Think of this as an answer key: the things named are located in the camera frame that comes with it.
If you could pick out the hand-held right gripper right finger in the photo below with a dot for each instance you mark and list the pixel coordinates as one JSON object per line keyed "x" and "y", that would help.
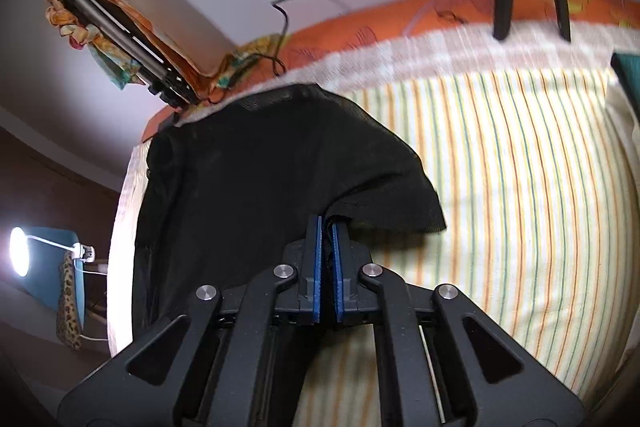
{"x": 339, "y": 277}

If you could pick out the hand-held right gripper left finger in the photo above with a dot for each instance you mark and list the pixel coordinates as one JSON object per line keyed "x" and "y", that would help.
{"x": 316, "y": 277}

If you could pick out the black garment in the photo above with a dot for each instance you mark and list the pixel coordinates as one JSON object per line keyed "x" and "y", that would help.
{"x": 260, "y": 167}

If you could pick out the striped cloth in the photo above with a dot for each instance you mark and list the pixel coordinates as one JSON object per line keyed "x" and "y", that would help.
{"x": 510, "y": 187}

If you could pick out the leopard print cloth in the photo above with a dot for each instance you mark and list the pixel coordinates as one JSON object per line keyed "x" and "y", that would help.
{"x": 67, "y": 307}

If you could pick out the orange patterned mattress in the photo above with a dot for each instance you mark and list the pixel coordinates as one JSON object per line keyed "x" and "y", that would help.
{"x": 380, "y": 27}

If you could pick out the teal chair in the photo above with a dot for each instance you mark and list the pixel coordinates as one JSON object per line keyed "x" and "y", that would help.
{"x": 50, "y": 287}

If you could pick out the folded tripod in floral cloth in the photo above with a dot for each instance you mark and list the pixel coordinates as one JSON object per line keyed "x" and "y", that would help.
{"x": 150, "y": 34}

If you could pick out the white desk lamp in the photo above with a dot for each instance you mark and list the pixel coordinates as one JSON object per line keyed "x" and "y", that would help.
{"x": 20, "y": 252}

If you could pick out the folded silver tripod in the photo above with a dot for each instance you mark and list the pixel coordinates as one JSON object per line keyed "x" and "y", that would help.
{"x": 120, "y": 32}

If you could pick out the teal object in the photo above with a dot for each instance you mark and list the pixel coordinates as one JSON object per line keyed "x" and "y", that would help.
{"x": 630, "y": 67}

